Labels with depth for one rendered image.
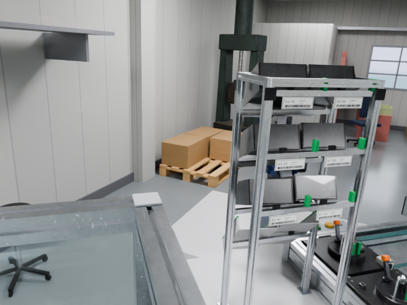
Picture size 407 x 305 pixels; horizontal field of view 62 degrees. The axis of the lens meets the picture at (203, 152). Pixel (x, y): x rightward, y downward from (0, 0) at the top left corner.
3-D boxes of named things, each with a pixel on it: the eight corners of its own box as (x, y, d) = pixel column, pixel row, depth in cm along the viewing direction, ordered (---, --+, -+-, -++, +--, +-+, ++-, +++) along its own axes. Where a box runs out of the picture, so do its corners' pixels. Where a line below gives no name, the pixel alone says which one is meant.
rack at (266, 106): (216, 303, 120) (231, 71, 97) (305, 286, 131) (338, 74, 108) (240, 352, 101) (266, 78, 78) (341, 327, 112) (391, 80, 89)
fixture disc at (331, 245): (320, 245, 139) (320, 241, 139) (347, 241, 144) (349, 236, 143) (343, 265, 127) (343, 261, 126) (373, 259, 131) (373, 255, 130)
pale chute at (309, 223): (258, 244, 135) (257, 233, 137) (290, 243, 136) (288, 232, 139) (281, 224, 110) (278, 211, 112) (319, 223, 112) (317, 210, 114)
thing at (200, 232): (212, 194, 218) (212, 190, 217) (366, 229, 183) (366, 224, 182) (152, 247, 157) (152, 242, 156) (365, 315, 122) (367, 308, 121)
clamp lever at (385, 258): (383, 277, 116) (380, 255, 117) (387, 276, 117) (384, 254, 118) (391, 280, 113) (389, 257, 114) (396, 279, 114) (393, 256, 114)
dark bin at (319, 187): (265, 200, 127) (264, 180, 128) (298, 200, 129) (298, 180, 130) (295, 200, 100) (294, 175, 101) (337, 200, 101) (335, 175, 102)
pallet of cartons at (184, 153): (198, 152, 591) (200, 125, 577) (249, 161, 556) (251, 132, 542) (158, 175, 475) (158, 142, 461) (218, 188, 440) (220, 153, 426)
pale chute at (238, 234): (223, 249, 130) (221, 238, 132) (256, 248, 132) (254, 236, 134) (238, 229, 106) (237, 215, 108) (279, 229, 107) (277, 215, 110)
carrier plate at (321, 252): (301, 244, 143) (302, 239, 142) (349, 237, 150) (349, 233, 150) (339, 280, 121) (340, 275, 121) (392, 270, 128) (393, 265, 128)
